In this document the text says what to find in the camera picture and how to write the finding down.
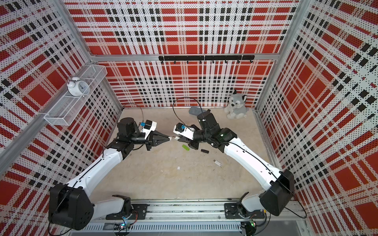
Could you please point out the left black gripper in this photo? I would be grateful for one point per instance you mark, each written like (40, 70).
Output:
(154, 139)

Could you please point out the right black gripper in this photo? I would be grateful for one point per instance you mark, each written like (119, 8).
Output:
(193, 145)

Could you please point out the green usb drive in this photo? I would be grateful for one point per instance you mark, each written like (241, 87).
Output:
(186, 147)

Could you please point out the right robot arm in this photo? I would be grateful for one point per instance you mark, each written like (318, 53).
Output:
(278, 185)

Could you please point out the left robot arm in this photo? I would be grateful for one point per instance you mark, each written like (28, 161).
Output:
(70, 205)

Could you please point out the grey rectangular case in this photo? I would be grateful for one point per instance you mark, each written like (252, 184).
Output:
(197, 111)

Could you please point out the grey husky plush toy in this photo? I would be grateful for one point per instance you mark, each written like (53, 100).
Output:
(236, 108)

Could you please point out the white alarm clock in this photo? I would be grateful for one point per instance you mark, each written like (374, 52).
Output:
(78, 87)

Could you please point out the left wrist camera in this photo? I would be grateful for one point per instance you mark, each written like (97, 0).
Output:
(147, 127)

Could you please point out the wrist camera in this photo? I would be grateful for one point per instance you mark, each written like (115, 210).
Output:
(185, 131)
(147, 127)

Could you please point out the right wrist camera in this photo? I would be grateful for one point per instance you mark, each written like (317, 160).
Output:
(185, 131)

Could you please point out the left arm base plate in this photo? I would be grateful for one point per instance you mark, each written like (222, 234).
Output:
(138, 211)

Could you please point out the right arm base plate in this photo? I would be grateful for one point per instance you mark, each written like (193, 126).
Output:
(237, 211)

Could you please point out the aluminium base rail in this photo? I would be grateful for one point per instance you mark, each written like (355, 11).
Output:
(196, 215)

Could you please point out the white wire mesh shelf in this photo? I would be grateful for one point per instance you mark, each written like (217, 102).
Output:
(66, 109)

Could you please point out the black hook rail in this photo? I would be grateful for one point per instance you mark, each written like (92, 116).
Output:
(207, 58)

